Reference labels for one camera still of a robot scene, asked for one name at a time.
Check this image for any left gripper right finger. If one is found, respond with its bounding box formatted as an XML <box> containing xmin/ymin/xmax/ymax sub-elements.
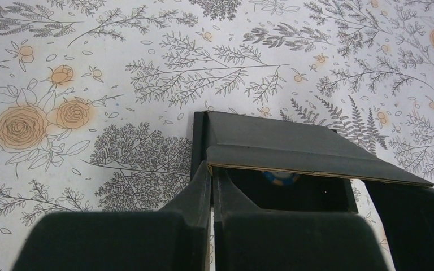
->
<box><xmin>212</xmin><ymin>168</ymin><xmax>388</xmax><ymax>270</ymax></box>

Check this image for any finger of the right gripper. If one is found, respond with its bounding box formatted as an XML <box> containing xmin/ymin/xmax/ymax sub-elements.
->
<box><xmin>365</xmin><ymin>181</ymin><xmax>434</xmax><ymax>270</ymax></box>

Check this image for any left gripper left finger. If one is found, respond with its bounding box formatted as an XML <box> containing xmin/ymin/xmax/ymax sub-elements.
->
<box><xmin>13</xmin><ymin>162</ymin><xmax>211</xmax><ymax>270</ymax></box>

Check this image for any black paper box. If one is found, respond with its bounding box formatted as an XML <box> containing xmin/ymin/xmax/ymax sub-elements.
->
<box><xmin>191</xmin><ymin>111</ymin><xmax>432</xmax><ymax>213</ymax></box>

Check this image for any floral tablecloth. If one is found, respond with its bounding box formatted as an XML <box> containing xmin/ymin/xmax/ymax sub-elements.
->
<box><xmin>0</xmin><ymin>1</ymin><xmax>434</xmax><ymax>270</ymax></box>

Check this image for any small black ring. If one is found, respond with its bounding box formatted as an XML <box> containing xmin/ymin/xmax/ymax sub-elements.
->
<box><xmin>261</xmin><ymin>171</ymin><xmax>299</xmax><ymax>188</ymax></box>

